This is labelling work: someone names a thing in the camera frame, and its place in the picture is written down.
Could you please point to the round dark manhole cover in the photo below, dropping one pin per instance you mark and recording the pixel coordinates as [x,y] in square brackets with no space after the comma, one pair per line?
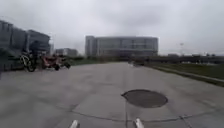
[145,98]

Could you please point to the red scooter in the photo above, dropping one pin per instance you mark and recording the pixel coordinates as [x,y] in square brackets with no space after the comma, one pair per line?
[51,62]

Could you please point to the person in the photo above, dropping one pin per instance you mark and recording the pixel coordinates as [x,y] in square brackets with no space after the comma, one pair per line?
[34,48]

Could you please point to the bicycle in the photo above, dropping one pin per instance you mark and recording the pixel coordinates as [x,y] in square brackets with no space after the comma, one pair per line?
[27,62]

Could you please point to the grey concrete slab pavement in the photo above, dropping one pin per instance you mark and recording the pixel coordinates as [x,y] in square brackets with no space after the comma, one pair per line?
[93,86]

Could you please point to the robot's own part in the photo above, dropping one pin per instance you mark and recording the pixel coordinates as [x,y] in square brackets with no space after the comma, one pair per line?
[138,123]
[74,124]

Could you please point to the low pale building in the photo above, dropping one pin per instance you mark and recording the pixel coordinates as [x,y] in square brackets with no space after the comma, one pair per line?
[66,52]

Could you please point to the concrete kerb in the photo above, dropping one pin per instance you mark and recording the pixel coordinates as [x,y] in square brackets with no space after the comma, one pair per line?
[190,76]

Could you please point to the grey multi-storey building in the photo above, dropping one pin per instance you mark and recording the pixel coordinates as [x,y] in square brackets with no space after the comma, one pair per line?
[20,38]

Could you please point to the wide grey glazed building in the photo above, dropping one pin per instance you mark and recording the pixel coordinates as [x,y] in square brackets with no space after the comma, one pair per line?
[121,46]

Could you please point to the grass strip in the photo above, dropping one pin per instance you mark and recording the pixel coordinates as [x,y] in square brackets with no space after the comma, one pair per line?
[196,70]

